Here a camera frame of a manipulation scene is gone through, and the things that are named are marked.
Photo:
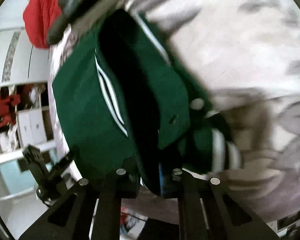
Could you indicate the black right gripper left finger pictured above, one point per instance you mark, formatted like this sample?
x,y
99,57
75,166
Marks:
x,y
89,210

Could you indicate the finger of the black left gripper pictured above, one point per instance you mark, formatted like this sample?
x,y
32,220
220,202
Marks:
x,y
55,177

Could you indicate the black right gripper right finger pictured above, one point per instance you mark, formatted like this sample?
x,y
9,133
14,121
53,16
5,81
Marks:
x,y
208,211

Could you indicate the green white varsity jacket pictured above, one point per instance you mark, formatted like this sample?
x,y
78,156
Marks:
x,y
122,98

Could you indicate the red hanging clothes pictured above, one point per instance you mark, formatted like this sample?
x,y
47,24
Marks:
x,y
7,108

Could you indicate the white drawer unit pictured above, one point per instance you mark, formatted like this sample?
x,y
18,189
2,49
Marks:
x,y
34,126

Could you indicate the white sliding wardrobe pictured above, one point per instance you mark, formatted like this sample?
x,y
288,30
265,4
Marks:
x,y
20,61

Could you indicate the red quilt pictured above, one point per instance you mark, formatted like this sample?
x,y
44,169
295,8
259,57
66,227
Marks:
x,y
38,17

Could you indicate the floral plush bed blanket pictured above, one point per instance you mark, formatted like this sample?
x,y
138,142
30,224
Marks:
x,y
246,53

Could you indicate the black leather jacket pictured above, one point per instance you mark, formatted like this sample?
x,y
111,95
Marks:
x,y
75,5

